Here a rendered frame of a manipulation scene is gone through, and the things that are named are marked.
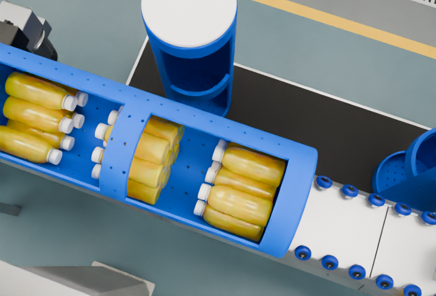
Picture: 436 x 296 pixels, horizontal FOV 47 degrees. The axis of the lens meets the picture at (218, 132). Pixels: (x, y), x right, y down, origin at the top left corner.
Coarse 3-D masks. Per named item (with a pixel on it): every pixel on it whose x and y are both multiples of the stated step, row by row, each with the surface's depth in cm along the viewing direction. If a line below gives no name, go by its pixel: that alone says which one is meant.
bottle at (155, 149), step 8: (104, 128) 123; (112, 128) 122; (104, 136) 122; (144, 136) 121; (152, 136) 121; (144, 144) 120; (152, 144) 120; (160, 144) 120; (168, 144) 122; (136, 152) 120; (144, 152) 120; (152, 152) 119; (160, 152) 119; (168, 152) 125; (152, 160) 121; (160, 160) 120
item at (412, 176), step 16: (416, 144) 176; (432, 144) 200; (384, 160) 216; (400, 160) 221; (416, 160) 221; (432, 160) 213; (384, 176) 220; (400, 176) 219; (416, 176) 172; (432, 176) 160; (384, 192) 205; (400, 192) 190; (416, 192) 178; (432, 192) 167; (416, 208) 191; (432, 208) 183
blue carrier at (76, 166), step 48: (0, 48) 125; (0, 96) 138; (96, 96) 139; (144, 96) 121; (96, 144) 142; (192, 144) 139; (240, 144) 116; (288, 144) 118; (96, 192) 124; (192, 192) 137; (288, 192) 110; (240, 240) 118; (288, 240) 112
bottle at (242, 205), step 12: (216, 192) 121; (228, 192) 121; (240, 192) 122; (216, 204) 121; (228, 204) 120; (240, 204) 120; (252, 204) 120; (264, 204) 120; (240, 216) 121; (252, 216) 120; (264, 216) 119
